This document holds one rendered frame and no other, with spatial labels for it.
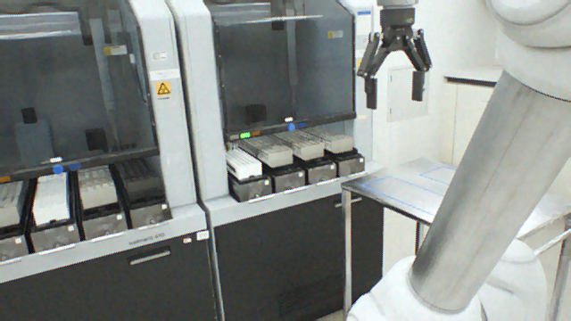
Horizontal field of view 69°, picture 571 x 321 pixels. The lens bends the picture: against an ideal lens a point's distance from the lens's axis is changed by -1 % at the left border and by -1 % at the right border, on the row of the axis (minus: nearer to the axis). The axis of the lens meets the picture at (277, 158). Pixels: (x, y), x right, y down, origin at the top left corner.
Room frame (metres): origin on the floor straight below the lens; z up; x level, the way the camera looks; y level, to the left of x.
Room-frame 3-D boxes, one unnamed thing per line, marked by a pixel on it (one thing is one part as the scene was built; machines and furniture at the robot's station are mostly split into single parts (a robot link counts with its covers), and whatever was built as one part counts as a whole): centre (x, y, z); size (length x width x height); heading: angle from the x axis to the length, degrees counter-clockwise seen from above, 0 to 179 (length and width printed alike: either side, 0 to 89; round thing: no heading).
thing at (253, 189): (1.80, 0.23, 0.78); 0.73 x 0.14 x 0.09; 25
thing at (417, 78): (0.98, -0.34, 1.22); 0.03 x 0.01 x 0.07; 25
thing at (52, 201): (1.37, 0.81, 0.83); 0.30 x 0.10 x 0.06; 25
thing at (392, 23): (0.95, -0.28, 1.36); 0.08 x 0.07 x 0.09; 115
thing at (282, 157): (1.65, -0.01, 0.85); 0.12 x 0.02 x 0.06; 116
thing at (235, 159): (1.68, 0.17, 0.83); 0.30 x 0.10 x 0.06; 25
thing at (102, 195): (1.35, 0.63, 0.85); 0.12 x 0.02 x 0.06; 116
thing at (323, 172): (1.93, -0.05, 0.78); 0.73 x 0.14 x 0.09; 25
